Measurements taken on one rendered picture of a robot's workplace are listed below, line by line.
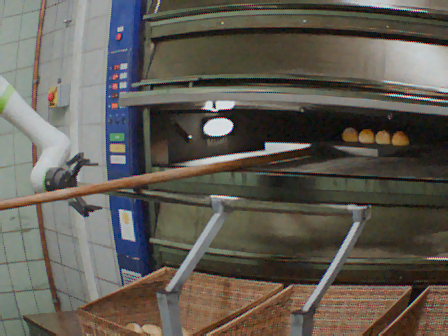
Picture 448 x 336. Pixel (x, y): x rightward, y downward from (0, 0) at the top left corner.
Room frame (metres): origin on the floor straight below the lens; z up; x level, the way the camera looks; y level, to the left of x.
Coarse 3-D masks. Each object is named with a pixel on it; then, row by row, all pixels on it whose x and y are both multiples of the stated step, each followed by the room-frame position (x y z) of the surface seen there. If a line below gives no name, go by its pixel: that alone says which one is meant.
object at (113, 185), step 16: (240, 160) 3.23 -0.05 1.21; (256, 160) 3.28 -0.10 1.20; (272, 160) 3.33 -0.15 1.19; (144, 176) 2.97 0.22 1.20; (160, 176) 3.00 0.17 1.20; (176, 176) 3.05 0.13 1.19; (192, 176) 3.10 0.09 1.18; (48, 192) 2.68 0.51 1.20; (64, 192) 2.72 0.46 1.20; (80, 192) 2.77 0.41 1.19; (96, 192) 2.82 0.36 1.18; (0, 208) 2.50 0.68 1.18
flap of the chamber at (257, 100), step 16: (160, 96) 3.18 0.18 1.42; (176, 96) 3.13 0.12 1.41; (192, 96) 3.08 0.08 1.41; (208, 96) 3.03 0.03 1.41; (224, 96) 2.98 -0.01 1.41; (240, 96) 2.94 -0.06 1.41; (256, 96) 2.89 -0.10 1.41; (272, 96) 2.85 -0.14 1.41; (288, 96) 2.81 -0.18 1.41; (304, 96) 2.76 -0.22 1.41; (320, 96) 2.72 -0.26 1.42; (336, 112) 2.90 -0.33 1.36; (352, 112) 2.81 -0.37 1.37; (368, 112) 2.72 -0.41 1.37; (384, 112) 2.62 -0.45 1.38; (400, 112) 2.52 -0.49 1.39; (416, 112) 2.43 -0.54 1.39; (432, 112) 2.38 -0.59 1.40
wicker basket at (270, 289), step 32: (128, 288) 3.26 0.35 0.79; (160, 288) 3.36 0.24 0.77; (192, 288) 3.28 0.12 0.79; (224, 288) 3.16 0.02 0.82; (256, 288) 3.07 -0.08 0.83; (96, 320) 2.98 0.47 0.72; (128, 320) 3.24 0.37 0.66; (160, 320) 3.34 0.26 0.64; (192, 320) 3.23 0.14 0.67; (224, 320) 2.82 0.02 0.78
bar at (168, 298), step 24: (120, 192) 2.98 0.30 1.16; (144, 192) 2.90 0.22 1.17; (168, 192) 2.83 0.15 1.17; (216, 216) 2.67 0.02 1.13; (360, 216) 2.32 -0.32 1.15; (192, 264) 2.60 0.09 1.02; (336, 264) 2.26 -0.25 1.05; (168, 288) 2.55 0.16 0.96; (168, 312) 2.51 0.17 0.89; (312, 312) 2.19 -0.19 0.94
